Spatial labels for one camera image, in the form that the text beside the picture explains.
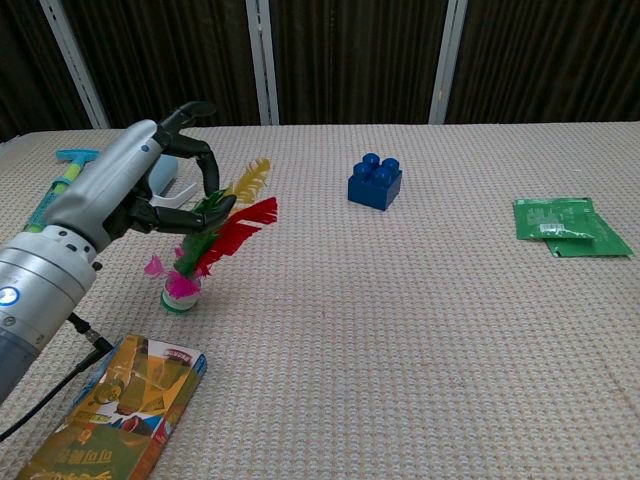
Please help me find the yellow blue snack box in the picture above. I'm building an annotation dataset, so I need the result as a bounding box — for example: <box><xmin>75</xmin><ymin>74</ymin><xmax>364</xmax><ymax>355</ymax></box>
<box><xmin>14</xmin><ymin>334</ymin><xmax>209</xmax><ymax>480</ymax></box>

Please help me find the green blue water pump toy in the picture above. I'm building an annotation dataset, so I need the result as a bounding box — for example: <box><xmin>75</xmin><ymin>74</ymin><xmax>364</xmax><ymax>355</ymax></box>
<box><xmin>23</xmin><ymin>148</ymin><xmax>101</xmax><ymax>234</ymax></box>

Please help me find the blue toy building block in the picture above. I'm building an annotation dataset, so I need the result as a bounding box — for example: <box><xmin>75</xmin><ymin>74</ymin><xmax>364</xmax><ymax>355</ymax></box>
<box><xmin>347</xmin><ymin>152</ymin><xmax>404</xmax><ymax>212</ymax></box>

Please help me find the small green foil sachet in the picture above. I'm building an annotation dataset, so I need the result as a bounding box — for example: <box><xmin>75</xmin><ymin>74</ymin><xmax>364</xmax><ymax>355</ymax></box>
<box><xmin>543</xmin><ymin>212</ymin><xmax>634</xmax><ymax>259</ymax></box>

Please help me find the dark pleated curtain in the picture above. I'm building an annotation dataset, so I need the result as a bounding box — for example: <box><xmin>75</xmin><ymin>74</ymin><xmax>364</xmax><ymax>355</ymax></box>
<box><xmin>0</xmin><ymin>0</ymin><xmax>640</xmax><ymax>143</ymax></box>

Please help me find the large green foil sachet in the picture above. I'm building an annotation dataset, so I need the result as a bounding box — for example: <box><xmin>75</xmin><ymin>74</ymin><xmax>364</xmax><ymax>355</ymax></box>
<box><xmin>513</xmin><ymin>197</ymin><xmax>609</xmax><ymax>242</ymax></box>

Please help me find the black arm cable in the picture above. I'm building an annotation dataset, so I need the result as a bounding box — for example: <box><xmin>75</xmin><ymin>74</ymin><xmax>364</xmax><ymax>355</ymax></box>
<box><xmin>0</xmin><ymin>312</ymin><xmax>115</xmax><ymax>443</ymax></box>

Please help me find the colourful feather shuttlecock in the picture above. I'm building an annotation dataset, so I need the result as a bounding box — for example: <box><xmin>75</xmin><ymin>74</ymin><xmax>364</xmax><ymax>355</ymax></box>
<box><xmin>144</xmin><ymin>157</ymin><xmax>279</xmax><ymax>317</ymax></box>

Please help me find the grey metal frame post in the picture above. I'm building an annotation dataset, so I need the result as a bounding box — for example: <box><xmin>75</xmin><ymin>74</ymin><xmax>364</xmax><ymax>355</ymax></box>
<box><xmin>245</xmin><ymin>0</ymin><xmax>280</xmax><ymax>126</ymax></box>
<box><xmin>38</xmin><ymin>0</ymin><xmax>111</xmax><ymax>130</ymax></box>
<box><xmin>428</xmin><ymin>0</ymin><xmax>470</xmax><ymax>126</ymax></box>

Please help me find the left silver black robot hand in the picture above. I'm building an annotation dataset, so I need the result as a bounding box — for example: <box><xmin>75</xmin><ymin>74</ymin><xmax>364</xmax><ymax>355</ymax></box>
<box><xmin>42</xmin><ymin>101</ymin><xmax>237</xmax><ymax>254</ymax></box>

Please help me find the light blue plastic cup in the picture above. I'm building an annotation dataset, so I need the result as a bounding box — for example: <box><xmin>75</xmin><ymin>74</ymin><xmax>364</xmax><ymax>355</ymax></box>
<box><xmin>147</xmin><ymin>154</ymin><xmax>199</xmax><ymax>207</ymax></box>

